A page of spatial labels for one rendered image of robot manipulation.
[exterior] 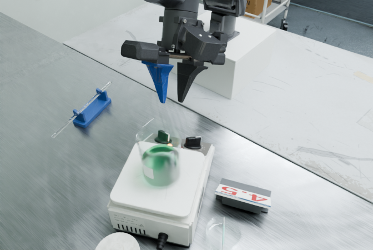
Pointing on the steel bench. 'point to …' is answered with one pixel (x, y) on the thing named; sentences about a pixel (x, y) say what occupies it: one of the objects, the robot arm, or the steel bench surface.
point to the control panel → (199, 149)
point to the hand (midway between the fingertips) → (173, 83)
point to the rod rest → (92, 110)
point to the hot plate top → (154, 201)
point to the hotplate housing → (116, 213)
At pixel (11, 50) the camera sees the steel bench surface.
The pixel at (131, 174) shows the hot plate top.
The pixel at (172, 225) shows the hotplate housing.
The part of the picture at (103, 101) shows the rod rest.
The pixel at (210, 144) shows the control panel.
